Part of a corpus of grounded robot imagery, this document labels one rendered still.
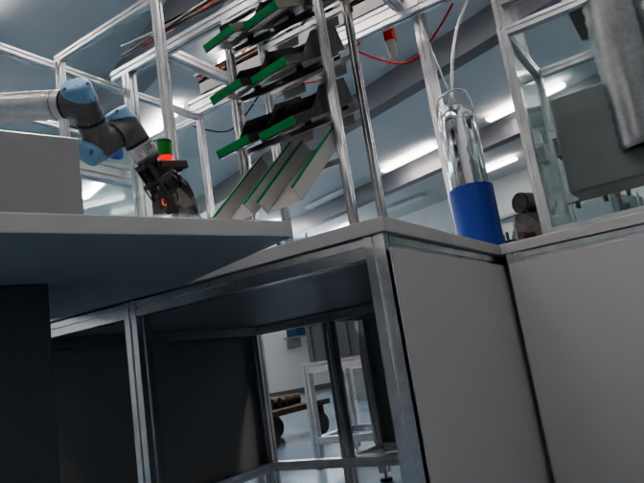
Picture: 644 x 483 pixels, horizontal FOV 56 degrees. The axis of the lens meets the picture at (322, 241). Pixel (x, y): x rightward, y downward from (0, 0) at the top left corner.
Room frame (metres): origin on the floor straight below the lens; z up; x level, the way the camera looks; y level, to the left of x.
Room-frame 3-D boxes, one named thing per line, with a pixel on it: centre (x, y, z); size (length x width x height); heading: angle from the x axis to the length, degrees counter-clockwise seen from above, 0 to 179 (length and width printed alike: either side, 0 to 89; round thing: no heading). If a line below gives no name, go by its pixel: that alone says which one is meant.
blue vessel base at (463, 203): (2.12, -0.55, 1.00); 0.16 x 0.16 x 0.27
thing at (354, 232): (2.13, 0.14, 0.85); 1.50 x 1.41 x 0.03; 58
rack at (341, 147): (1.67, 0.01, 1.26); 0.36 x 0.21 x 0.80; 58
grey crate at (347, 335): (3.82, -0.17, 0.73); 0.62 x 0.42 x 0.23; 58
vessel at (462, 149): (2.12, -0.55, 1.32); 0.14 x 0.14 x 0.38
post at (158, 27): (1.98, 0.46, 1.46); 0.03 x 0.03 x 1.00; 58
